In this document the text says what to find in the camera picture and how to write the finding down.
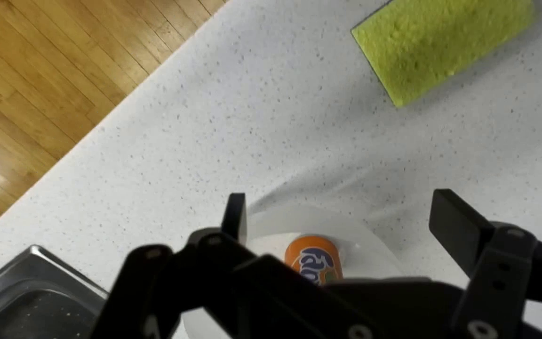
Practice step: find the orange soda can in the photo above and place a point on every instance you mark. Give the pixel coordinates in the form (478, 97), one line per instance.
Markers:
(314, 257)

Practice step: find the yellow sponge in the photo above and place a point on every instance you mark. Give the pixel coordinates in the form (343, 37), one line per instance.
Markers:
(441, 44)

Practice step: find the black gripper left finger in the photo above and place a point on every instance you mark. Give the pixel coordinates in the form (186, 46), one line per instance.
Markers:
(245, 302)

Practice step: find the steel double sink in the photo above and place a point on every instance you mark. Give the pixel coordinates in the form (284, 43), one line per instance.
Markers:
(32, 295)

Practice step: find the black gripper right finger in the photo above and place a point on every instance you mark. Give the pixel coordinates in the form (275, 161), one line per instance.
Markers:
(503, 270)

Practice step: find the white bowl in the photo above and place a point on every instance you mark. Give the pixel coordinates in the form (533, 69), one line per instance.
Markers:
(371, 252)

